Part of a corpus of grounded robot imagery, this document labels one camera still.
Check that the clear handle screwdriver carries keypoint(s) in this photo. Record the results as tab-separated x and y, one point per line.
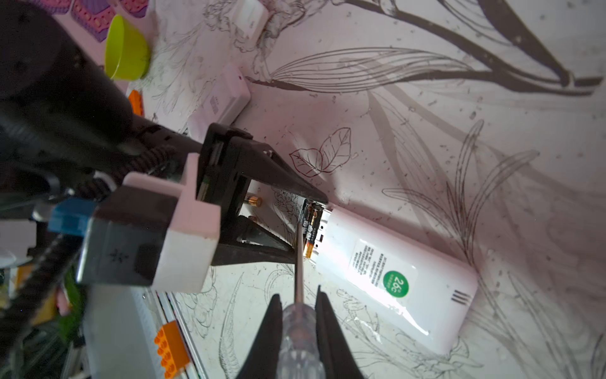
299	355

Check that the lime green bowl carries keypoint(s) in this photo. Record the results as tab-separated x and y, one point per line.
127	54

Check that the orange lego brick on table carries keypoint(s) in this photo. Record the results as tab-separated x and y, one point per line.
136	101

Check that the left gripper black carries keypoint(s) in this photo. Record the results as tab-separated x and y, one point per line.
228	161

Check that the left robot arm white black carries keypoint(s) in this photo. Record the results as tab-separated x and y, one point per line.
66	129

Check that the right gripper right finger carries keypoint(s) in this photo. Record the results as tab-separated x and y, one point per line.
334	351

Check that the white remote control with batteries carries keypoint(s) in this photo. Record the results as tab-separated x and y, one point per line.
226	100

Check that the orange lego brick on rail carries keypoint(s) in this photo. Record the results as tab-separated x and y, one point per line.
171	350

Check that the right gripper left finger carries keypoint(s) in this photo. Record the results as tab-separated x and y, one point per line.
263	357

